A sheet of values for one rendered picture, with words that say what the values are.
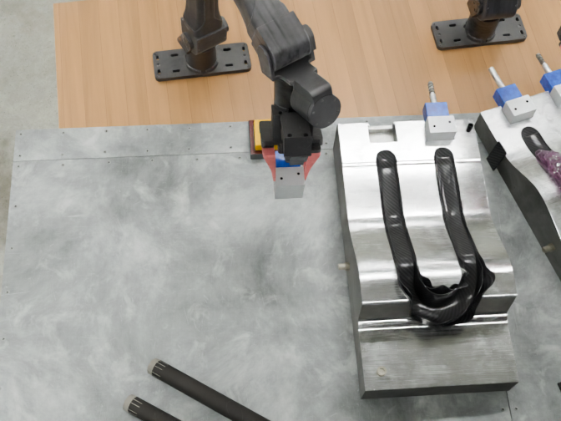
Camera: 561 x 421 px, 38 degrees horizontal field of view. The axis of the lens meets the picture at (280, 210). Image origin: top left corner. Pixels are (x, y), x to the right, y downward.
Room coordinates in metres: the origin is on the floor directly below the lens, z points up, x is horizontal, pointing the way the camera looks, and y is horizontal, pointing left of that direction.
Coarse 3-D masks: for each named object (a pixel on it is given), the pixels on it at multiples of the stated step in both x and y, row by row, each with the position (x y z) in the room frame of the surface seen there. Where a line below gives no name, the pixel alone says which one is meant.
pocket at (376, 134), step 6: (372, 126) 0.83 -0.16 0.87; (378, 126) 0.84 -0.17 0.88; (384, 126) 0.84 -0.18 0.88; (390, 126) 0.84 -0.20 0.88; (372, 132) 0.83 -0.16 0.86; (378, 132) 0.83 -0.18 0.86; (384, 132) 0.83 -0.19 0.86; (390, 132) 0.83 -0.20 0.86; (396, 132) 0.82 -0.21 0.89; (372, 138) 0.82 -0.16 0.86; (378, 138) 0.82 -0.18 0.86; (384, 138) 0.82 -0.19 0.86; (390, 138) 0.82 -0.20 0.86; (396, 138) 0.81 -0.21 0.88
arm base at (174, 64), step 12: (180, 48) 1.03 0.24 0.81; (216, 48) 1.04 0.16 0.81; (228, 48) 1.04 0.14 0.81; (240, 48) 1.04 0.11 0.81; (156, 60) 1.00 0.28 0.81; (168, 60) 1.00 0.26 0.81; (180, 60) 1.00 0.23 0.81; (192, 60) 0.98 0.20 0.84; (204, 60) 0.98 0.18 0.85; (216, 60) 1.00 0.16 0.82; (228, 60) 1.01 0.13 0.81; (240, 60) 1.01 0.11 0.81; (156, 72) 0.97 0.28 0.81; (168, 72) 0.97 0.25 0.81; (180, 72) 0.97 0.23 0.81; (192, 72) 0.97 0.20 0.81; (204, 72) 0.98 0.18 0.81; (216, 72) 0.98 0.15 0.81; (228, 72) 0.98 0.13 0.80; (240, 72) 0.99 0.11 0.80
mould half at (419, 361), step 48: (336, 144) 0.80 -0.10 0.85; (384, 144) 0.79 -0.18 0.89; (432, 144) 0.80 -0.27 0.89; (432, 192) 0.70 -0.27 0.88; (480, 192) 0.71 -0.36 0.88; (384, 240) 0.59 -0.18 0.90; (432, 240) 0.59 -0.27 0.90; (480, 240) 0.60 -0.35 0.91; (384, 288) 0.48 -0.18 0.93; (384, 336) 0.43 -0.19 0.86; (432, 336) 0.43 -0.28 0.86; (480, 336) 0.44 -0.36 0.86; (384, 384) 0.34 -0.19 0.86; (432, 384) 0.35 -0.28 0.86; (480, 384) 0.36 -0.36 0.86
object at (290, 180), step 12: (276, 156) 0.71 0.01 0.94; (276, 168) 0.68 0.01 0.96; (288, 168) 0.68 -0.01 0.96; (300, 168) 0.69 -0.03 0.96; (276, 180) 0.66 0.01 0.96; (288, 180) 0.66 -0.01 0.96; (300, 180) 0.66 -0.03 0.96; (276, 192) 0.65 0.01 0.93; (288, 192) 0.65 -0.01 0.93; (300, 192) 0.65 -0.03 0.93
